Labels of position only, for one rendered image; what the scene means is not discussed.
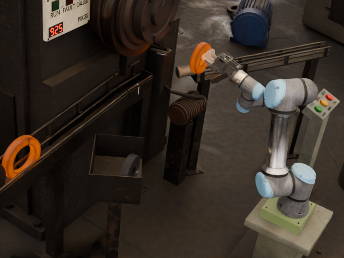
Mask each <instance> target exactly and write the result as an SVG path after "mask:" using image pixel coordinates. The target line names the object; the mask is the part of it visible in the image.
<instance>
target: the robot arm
mask: <svg viewBox="0 0 344 258"><path fill-rule="evenodd" d="M227 54H228V53H227V52H224V53H222V54H220V55H219V56H216V55H215V50H214V49H210V50H209V51H207V52H206V53H204V54H203V55H202V57H201V58H202V59H203V61H204V63H205V64H206V65H207V67H208V68H210V69H211V70H213V71H214V72H216V73H218V74H220V75H218V76H214V77H213V78H212V79H211V80H210V81H211V83H212V84H214V83H218V82H220V81H221V80H223V79H225V78H227V77H229V76H230V78H229V80H230V81H231V82H232V83H233V84H235V85H236V86H237V87H238V88H240V89H241V90H242V92H241V94H240V96H239V98H238V101H237V103H236V108H237V109H238V110H239V111H240V112H242V113H247V112H249V111H250V110H251V108H263V107H268V110H269V112H270V113H271V120H270V130H269V139H268V148H267V158H266V164H264V165H263V166H262V172H259V173H257V174H256V176H255V182H256V187H257V189H258V192H259V193H260V195H261V196H262V197H263V198H275V197H279V198H278V200H277V204H276V205H277V208H278V210H279V211H280V212H281V213H282V214H283V215H285V216H287V217H289V218H293V219H301V218H304V217H306V216H307V215H308V213H309V210H310V203H309V197H310V194H311V191H312V188H313V185H314V183H315V179H316V173H315V171H314V170H313V169H312V168H311V167H309V166H307V165H305V164H302V163H294V164H293V165H292V166H291V169H288V168H287V167H286V159H287V150H288V142H289V134H290V125H291V117H292V115H293V114H295V112H296V107H297V106H301V105H308V104H311V103H312V102H313V101H314V100H315V99H316V98H317V96H318V87H317V85H316V84H315V83H314V82H313V81H312V80H310V79H307V78H293V79H278V80H272V81H270V82H269V83H268V84H267V86H266V88H265V87H264V86H263V85H261V84H260V83H259V82H257V81H256V80H255V79H253V78H252V77H251V76H249V75H248V74H247V73H245V72H244V71H243V70H240V68H241V65H240V64H238V63H237V62H236V61H234V60H233V57H232V56H231V55H229V54H228V55H227ZM213 63H214V64H213Z"/></svg>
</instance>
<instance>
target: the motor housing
mask: <svg viewBox="0 0 344 258"><path fill-rule="evenodd" d="M187 94H195V95H200V93H199V92H198V91H197V90H192V91H189V92H188V93H187ZM206 106H207V100H206V97H205V99H201V100H196V99H195V98H188V97H183V96H182V97H181V98H179V99H178V100H176V101H175V102H174V103H172V104H171V105H170V106H169V108H168V116H169V118H170V126H169V134H168V142H167V150H166V158H165V166H164V174H163V179H164V180H166V181H168V182H170V183H172V184H174V185H176V186H178V185H179V184H180V183H181V182H182V181H183V180H184V179H185V174H186V167H187V160H188V154H189V147H190V141H191V134H192V127H193V123H194V122H193V121H192V119H194V118H195V117H196V116H197V115H199V114H200V113H201V112H203V111H204V110H205V108H206Z"/></svg>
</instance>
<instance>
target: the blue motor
mask: <svg viewBox="0 0 344 258"><path fill-rule="evenodd" d="M273 16H274V10H273V7H272V3H270V1H269V0H241V1H240V3H239V4H238V7H237V9H236V11H235V14H234V16H233V21H232V26H231V31H232V33H231V36H230V40H229V41H233V42H238V43H241V44H243V45H246V46H256V47H261V48H265V47H266V44H267V40H268V36H269V30H270V27H271V23H272V20H273Z"/></svg>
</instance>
